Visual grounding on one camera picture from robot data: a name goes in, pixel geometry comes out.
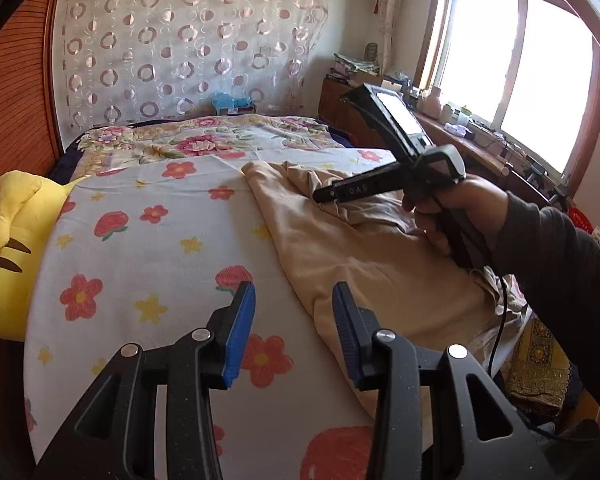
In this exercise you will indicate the lilac cloth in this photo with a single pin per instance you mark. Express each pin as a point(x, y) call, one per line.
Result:
point(455, 130)

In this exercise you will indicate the floral blanket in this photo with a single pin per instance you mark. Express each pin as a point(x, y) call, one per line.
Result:
point(145, 240)

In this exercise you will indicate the pale pink jar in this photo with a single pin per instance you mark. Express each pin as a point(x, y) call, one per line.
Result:
point(431, 104)

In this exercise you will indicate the yellow patterned cloth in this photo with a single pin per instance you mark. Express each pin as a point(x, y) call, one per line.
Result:
point(540, 360)

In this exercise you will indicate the cardboard box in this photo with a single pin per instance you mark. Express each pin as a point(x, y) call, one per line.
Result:
point(392, 82)

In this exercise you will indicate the person's right hand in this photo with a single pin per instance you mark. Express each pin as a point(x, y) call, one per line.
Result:
point(480, 205)

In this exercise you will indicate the yellow plush toy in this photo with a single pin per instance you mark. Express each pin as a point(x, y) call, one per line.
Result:
point(15, 280)

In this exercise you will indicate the circle patterned sheer curtain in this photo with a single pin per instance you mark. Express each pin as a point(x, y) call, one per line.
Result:
point(180, 35)

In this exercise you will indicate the beige printed t-shirt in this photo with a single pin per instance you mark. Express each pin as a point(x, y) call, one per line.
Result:
point(360, 270)

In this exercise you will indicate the window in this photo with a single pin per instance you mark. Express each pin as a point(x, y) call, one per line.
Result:
point(480, 60)

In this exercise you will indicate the red round decoration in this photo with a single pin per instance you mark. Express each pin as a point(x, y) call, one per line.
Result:
point(582, 219)

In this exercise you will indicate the person's right forearm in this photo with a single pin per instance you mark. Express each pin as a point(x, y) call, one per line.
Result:
point(555, 270)

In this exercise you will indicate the beige window curtain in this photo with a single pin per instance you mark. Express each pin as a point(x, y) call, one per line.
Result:
point(392, 10)

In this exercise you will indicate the blue box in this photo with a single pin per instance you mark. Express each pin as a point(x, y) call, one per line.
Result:
point(230, 107)

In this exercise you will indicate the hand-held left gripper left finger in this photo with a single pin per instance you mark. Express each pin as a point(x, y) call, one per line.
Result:
point(240, 335)

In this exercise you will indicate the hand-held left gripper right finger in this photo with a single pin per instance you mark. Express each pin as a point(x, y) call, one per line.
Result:
point(345, 330)

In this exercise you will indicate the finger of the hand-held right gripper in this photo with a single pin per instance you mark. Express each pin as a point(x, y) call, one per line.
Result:
point(355, 190)

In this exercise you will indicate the folded floral quilt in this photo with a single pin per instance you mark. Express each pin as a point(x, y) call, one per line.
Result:
point(62, 162)

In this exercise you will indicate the wooden headboard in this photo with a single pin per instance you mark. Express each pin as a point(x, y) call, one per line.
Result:
point(20, 110)

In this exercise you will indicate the stack of papers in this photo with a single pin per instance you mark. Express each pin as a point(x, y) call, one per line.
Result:
point(355, 66)

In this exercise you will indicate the wooden desk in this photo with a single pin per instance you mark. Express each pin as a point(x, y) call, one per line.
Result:
point(332, 110)

